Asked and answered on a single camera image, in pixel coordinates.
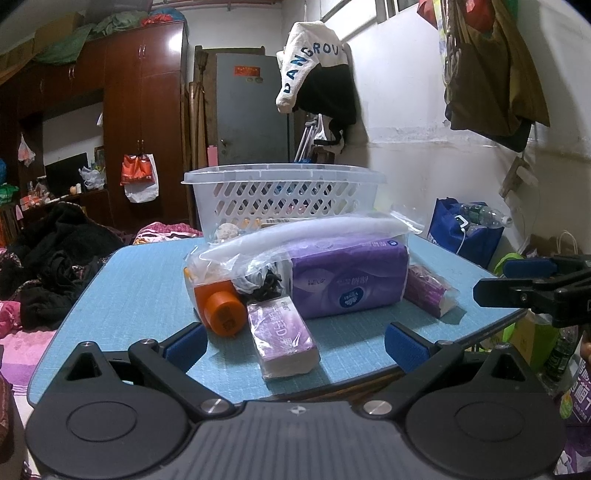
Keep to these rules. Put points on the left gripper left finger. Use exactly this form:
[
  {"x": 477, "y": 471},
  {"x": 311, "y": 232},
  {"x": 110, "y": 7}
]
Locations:
[{"x": 163, "y": 366}]

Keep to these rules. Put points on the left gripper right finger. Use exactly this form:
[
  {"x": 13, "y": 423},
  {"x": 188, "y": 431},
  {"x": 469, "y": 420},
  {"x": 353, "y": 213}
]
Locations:
[{"x": 424, "y": 364}]

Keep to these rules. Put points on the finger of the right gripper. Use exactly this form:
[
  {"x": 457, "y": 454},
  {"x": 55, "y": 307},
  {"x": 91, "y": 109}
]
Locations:
[
  {"x": 565, "y": 298},
  {"x": 546, "y": 267}
]

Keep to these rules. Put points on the small purple tissue pack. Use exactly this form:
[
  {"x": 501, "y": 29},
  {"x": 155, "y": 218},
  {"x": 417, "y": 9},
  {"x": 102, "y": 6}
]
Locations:
[
  {"x": 284, "y": 345},
  {"x": 430, "y": 292}
]

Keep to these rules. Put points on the large purple tissue pack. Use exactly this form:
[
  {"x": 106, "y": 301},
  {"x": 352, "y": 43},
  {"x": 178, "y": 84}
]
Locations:
[{"x": 335, "y": 276}]

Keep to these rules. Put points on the clear plastic zip bag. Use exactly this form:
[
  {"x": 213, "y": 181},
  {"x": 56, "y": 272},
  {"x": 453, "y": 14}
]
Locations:
[{"x": 261, "y": 261}]

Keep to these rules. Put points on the orange cap bottle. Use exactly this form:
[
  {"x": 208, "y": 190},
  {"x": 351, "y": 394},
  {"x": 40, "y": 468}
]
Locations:
[{"x": 218, "y": 305}]

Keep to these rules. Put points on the blue shopping bag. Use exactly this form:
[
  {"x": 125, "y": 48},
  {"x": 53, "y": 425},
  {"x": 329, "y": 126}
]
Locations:
[{"x": 451, "y": 230}]

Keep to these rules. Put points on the white plastic basket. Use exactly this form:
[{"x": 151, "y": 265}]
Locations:
[{"x": 247, "y": 195}]

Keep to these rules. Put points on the olive hanging clothes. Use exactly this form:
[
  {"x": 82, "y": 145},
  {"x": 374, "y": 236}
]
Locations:
[{"x": 492, "y": 87}]

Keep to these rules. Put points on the red white hanging bag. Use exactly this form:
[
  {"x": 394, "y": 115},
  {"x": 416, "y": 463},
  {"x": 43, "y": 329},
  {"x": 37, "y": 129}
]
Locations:
[{"x": 139, "y": 178}]

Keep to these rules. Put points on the grey metal door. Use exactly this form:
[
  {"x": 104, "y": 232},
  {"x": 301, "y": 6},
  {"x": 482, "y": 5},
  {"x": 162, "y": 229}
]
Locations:
[{"x": 249, "y": 127}]

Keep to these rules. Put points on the dark red wooden wardrobe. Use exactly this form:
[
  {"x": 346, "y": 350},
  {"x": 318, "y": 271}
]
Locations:
[{"x": 138, "y": 76}]

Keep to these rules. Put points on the white black hanging jacket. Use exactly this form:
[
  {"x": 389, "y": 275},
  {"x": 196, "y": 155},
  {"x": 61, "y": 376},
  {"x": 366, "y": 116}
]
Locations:
[{"x": 315, "y": 77}]

